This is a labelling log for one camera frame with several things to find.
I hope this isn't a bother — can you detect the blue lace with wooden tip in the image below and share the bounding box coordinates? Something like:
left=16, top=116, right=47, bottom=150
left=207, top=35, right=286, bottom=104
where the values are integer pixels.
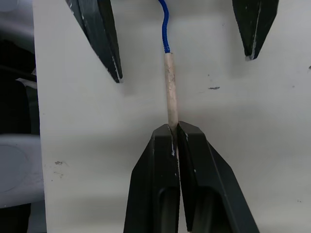
left=157, top=0, right=181, bottom=170

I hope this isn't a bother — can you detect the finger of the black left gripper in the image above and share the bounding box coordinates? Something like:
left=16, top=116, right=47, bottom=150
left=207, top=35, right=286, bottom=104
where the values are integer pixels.
left=231, top=0, right=280, bottom=60
left=65, top=0, right=123, bottom=84

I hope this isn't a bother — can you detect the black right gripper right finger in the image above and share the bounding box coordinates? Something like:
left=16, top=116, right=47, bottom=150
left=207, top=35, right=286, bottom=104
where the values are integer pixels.
left=177, top=121, right=260, bottom=233

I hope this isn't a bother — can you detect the grey round disc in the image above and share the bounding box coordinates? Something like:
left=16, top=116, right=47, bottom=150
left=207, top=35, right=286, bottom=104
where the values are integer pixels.
left=0, top=134, right=46, bottom=209

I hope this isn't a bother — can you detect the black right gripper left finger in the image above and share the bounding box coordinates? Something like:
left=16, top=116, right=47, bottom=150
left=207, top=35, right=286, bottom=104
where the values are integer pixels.
left=123, top=123, right=181, bottom=233

